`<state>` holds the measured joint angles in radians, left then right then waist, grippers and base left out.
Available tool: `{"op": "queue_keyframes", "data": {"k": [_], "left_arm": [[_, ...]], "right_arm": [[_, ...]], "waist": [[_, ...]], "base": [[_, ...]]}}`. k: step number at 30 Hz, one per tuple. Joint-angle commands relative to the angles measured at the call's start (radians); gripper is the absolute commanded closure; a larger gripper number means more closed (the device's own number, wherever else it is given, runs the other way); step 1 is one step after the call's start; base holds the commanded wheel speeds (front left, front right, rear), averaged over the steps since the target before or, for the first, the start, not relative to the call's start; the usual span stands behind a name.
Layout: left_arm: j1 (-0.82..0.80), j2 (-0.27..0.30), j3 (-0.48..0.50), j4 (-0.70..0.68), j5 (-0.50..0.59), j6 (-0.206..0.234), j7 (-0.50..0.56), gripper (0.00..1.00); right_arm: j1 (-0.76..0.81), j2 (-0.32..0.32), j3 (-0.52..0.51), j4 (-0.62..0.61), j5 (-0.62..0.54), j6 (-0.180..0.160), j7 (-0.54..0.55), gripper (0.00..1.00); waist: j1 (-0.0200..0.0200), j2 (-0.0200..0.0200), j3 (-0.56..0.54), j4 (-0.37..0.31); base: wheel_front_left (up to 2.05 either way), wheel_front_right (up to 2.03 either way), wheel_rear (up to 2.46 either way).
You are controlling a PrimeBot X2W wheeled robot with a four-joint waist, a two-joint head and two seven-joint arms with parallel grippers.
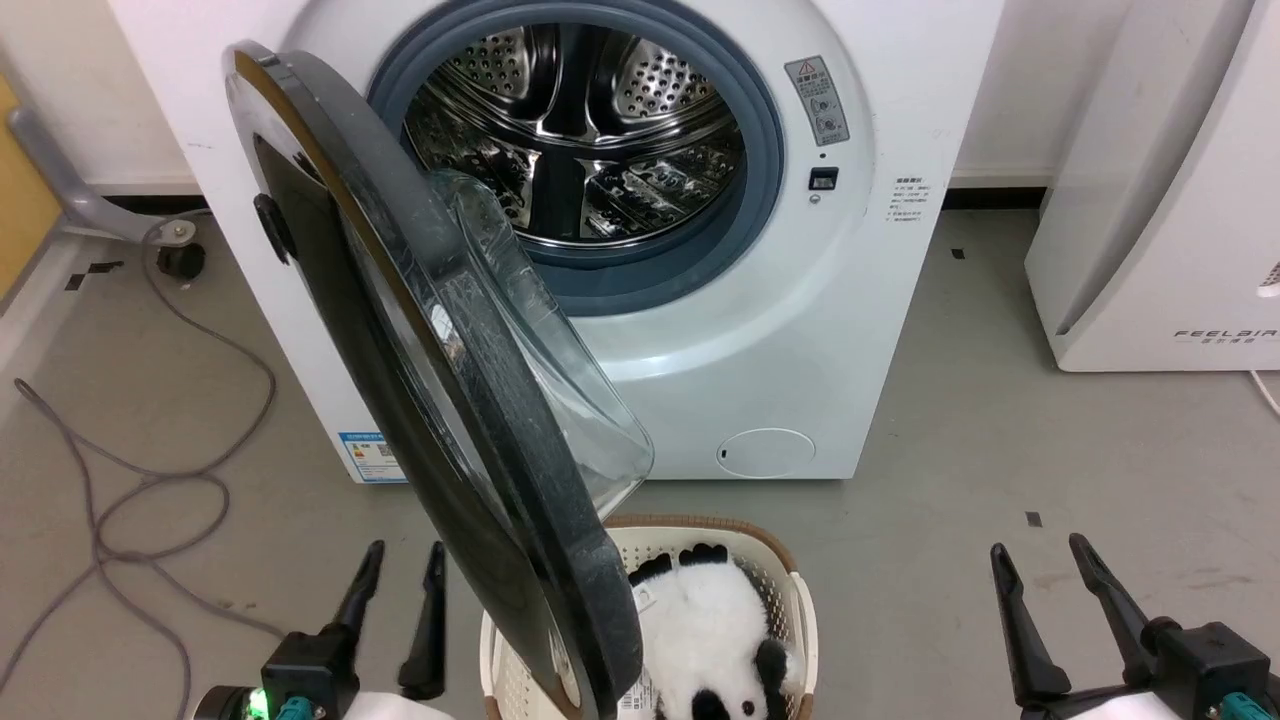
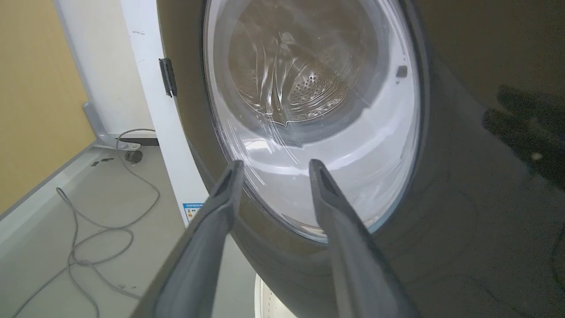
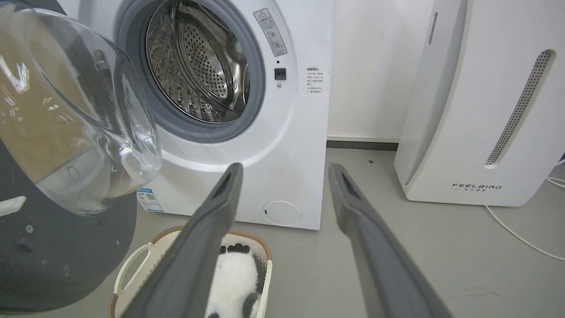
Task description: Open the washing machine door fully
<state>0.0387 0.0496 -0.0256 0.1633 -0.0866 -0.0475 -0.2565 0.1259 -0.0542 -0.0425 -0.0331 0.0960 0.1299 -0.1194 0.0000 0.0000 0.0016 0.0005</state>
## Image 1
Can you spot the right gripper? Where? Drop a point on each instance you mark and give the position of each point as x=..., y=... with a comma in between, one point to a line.
x=1215, y=670

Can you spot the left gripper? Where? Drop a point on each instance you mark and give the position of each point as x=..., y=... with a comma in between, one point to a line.
x=305, y=670

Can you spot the black round glass washer door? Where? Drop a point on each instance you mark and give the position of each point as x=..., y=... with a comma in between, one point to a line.
x=400, y=200

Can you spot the white front-load washing machine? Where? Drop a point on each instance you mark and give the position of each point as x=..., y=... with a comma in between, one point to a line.
x=800, y=350

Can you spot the black door lock latch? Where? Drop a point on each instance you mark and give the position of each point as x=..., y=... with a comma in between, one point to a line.
x=823, y=178

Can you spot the grey rubber door gasket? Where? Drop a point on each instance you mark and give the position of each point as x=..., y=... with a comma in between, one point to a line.
x=765, y=150

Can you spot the blue energy label sticker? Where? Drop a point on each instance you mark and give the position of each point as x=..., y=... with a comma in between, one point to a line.
x=372, y=458

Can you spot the white plastic laundry basket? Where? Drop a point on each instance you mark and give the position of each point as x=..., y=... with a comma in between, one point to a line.
x=782, y=590

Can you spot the panda plush toy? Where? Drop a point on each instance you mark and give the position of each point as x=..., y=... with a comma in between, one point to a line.
x=700, y=625

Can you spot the round drain filter cover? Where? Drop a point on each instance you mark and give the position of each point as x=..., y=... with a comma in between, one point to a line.
x=766, y=453

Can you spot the white air purifier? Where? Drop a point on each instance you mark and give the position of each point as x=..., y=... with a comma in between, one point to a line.
x=1150, y=250

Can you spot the black caster wheel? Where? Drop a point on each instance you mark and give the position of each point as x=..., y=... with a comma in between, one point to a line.
x=181, y=262

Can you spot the small printed text label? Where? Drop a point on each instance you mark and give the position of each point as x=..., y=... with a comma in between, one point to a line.
x=908, y=198

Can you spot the grey metal furniture leg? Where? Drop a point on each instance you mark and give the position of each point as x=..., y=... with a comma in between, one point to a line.
x=62, y=187

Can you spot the yellow wooden board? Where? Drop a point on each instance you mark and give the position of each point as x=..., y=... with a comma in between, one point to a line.
x=20, y=210

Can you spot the steel washer drum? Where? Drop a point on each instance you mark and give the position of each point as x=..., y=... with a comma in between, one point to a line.
x=640, y=90

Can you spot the grey warning sticker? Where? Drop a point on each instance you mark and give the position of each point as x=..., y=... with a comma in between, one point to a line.
x=818, y=100

